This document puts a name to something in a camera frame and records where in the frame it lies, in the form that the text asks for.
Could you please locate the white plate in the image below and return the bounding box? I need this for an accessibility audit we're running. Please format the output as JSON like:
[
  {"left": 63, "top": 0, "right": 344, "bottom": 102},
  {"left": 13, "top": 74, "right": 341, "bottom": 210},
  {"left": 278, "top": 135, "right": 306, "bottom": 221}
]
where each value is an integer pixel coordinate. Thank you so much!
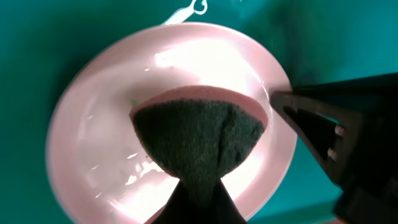
[{"left": 46, "top": 22, "right": 297, "bottom": 223}]

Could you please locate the red green scrub sponge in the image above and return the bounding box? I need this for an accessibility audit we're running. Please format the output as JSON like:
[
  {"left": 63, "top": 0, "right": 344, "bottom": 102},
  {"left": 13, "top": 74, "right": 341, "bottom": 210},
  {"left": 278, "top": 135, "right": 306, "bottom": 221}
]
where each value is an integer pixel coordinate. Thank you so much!
[{"left": 129, "top": 85, "right": 268, "bottom": 207}]

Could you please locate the teal plastic tray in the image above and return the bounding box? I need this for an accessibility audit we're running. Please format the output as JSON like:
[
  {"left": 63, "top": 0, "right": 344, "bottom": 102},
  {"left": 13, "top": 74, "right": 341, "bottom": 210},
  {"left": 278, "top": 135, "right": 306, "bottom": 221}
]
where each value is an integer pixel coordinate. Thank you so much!
[{"left": 1, "top": 0, "right": 397, "bottom": 223}]

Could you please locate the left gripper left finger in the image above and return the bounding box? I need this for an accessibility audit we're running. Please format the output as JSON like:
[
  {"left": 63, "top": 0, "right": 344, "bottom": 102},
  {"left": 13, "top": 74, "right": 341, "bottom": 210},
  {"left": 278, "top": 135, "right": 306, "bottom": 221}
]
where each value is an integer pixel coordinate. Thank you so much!
[{"left": 150, "top": 180, "right": 193, "bottom": 224}]

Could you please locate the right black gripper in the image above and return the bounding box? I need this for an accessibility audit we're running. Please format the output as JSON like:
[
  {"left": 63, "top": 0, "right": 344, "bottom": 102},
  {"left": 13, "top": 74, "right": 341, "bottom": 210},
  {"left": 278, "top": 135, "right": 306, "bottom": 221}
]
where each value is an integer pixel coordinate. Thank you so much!
[{"left": 271, "top": 73, "right": 397, "bottom": 224}]

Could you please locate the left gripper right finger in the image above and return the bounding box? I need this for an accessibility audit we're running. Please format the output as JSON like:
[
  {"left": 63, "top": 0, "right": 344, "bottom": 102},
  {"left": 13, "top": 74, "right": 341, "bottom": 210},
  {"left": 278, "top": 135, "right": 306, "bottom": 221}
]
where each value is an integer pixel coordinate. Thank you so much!
[{"left": 213, "top": 180, "right": 247, "bottom": 224}]

